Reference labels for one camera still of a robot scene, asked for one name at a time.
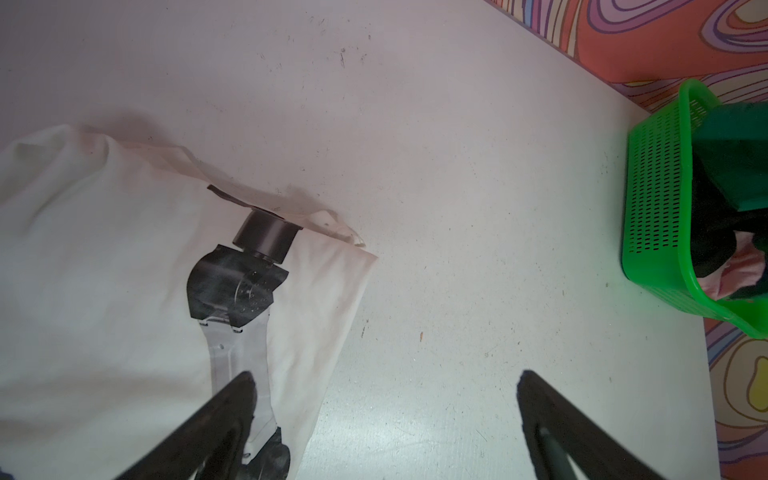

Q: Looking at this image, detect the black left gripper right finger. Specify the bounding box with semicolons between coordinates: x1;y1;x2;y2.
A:
517;370;661;479

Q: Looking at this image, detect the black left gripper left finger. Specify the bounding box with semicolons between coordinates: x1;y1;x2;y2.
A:
118;372;256;479

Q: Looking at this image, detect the green t shirt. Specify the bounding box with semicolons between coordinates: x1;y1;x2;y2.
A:
692;103;767;212

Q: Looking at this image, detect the white printed t shirt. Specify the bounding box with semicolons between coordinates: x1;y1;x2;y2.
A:
1;125;376;479

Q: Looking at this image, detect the green plastic laundry basket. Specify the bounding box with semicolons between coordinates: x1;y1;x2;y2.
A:
622;79;767;339

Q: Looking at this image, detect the pink t shirt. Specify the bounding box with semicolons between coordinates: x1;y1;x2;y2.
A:
714;232;767;300

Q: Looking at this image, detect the black t shirt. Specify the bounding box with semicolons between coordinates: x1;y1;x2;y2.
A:
690;159;767;301

